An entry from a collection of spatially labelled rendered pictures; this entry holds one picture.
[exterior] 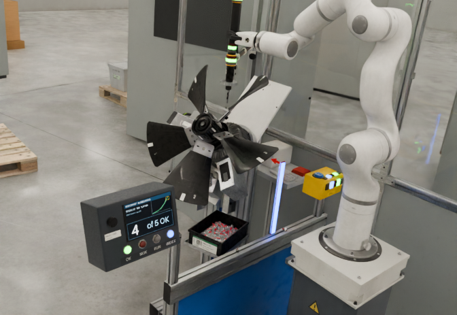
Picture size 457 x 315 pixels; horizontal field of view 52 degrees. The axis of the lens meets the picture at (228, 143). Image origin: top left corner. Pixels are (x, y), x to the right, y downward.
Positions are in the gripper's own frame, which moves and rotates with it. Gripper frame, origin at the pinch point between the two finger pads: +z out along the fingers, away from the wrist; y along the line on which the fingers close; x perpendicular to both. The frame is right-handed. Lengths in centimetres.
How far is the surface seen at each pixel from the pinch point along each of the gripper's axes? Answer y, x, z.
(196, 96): 8.8, -36.3, 31.5
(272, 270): 2, -95, -37
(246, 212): 31, -98, 9
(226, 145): -5.4, -45.5, -7.9
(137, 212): -71, -42, -41
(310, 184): 21, -59, -35
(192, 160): -13, -56, 5
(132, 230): -74, -47, -42
